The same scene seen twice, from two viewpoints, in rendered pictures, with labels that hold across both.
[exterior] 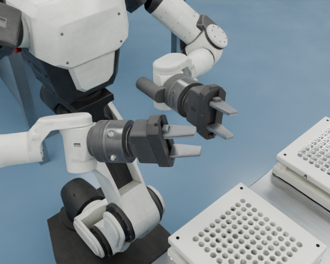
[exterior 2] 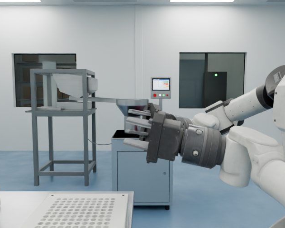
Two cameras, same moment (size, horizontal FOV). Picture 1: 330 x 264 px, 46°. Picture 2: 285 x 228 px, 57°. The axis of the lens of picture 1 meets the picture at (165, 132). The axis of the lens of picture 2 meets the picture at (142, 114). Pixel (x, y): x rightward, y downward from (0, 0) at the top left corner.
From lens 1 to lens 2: 126 cm
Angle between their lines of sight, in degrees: 115
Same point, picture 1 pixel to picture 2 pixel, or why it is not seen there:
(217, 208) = (118, 214)
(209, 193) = not seen: outside the picture
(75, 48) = (280, 111)
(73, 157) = not seen: hidden behind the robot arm
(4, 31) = (273, 84)
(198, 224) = (119, 203)
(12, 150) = not seen: hidden behind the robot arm
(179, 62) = (240, 132)
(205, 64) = (284, 187)
